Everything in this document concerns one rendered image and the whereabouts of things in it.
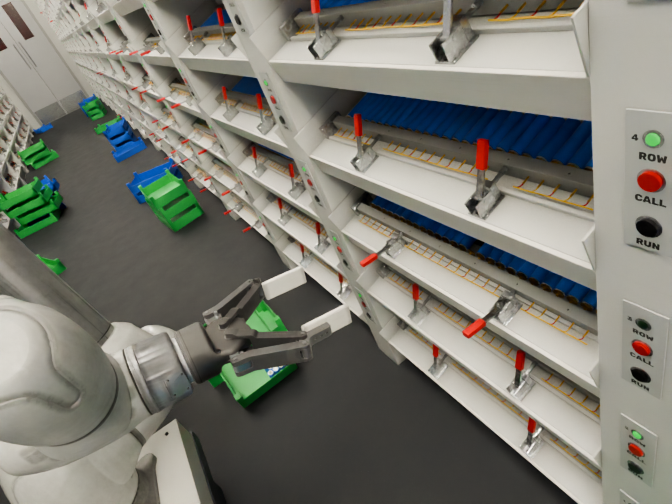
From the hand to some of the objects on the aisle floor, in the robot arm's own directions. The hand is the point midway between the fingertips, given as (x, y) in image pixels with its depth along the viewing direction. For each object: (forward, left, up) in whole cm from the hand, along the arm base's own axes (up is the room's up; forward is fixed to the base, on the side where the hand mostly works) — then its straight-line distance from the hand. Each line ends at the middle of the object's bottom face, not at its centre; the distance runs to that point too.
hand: (318, 294), depth 66 cm
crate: (-20, +67, -56) cm, 89 cm away
